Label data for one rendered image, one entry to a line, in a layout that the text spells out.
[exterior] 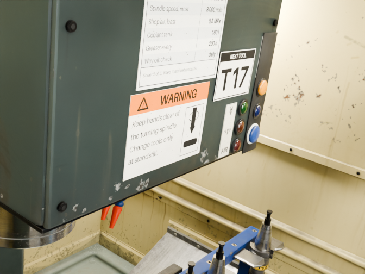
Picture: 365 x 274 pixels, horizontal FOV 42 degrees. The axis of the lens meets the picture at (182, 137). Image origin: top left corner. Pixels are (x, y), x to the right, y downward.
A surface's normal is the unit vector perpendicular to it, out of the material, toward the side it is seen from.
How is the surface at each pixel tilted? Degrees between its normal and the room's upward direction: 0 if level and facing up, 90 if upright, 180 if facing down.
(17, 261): 90
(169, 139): 90
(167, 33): 90
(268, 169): 90
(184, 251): 24
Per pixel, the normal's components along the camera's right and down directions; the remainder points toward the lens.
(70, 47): 0.78, 0.30
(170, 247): -0.13, -0.78
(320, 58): -0.61, 0.19
